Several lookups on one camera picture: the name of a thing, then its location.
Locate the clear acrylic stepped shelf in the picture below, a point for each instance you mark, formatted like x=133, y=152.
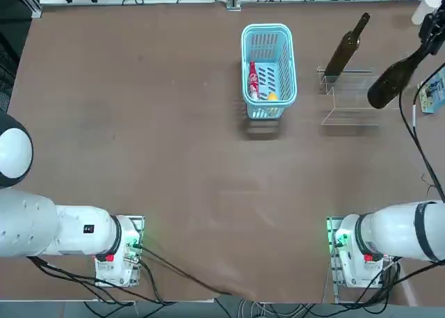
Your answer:
x=351, y=99

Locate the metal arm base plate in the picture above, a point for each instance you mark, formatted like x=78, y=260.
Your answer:
x=138, y=227
x=330, y=234

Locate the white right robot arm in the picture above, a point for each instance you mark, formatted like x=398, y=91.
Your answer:
x=393, y=231

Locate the red printed drink bottle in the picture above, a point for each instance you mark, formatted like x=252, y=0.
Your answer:
x=253, y=79

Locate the brown sloped-shoulder wine bottle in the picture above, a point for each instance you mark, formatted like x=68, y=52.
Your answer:
x=386, y=85

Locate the blue printed paper bag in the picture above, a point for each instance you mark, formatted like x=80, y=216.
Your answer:
x=432, y=95

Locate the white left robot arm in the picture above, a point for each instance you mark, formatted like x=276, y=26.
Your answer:
x=69, y=234

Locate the brown high-shoulder wine bottle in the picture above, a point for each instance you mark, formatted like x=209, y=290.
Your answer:
x=342, y=53

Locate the yellow lemon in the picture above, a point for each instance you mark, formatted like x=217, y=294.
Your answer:
x=272, y=96

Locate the light blue plastic basket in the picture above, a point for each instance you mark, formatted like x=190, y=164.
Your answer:
x=271, y=103

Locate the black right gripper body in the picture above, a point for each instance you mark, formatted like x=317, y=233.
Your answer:
x=439, y=20

